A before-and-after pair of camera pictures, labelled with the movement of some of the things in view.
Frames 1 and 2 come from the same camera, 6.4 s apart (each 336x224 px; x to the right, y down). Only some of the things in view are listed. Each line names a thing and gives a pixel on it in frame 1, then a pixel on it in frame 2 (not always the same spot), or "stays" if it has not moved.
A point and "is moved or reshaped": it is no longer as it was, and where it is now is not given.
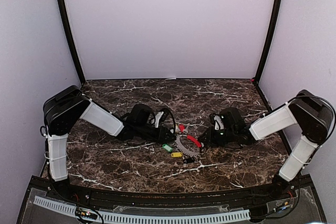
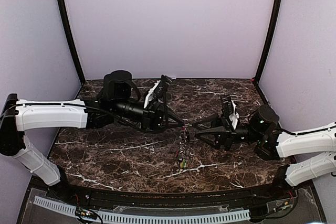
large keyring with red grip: (181, 149) is moved or reshaped
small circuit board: (85, 213) stays
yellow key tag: (176, 154) → (183, 163)
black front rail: (260, 193) stays
